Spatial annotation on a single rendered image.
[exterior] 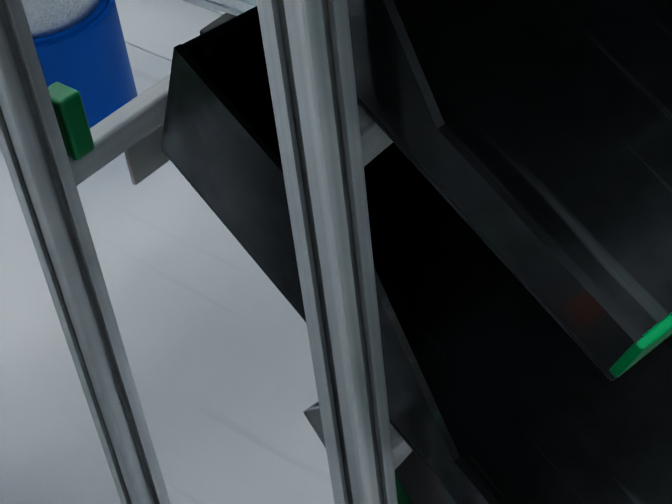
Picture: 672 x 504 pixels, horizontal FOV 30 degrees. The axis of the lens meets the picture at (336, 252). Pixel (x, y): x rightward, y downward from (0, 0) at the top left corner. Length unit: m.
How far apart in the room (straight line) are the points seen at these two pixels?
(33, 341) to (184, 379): 0.15
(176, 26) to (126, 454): 0.93
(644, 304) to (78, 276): 0.28
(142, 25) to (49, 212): 1.00
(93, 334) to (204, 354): 0.49
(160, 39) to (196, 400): 0.58
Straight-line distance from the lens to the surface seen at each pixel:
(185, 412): 1.05
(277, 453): 1.01
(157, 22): 1.55
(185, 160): 0.55
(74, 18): 1.27
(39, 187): 0.55
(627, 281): 0.40
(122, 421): 0.65
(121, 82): 1.33
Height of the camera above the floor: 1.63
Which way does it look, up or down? 41 degrees down
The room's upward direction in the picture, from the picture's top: 7 degrees counter-clockwise
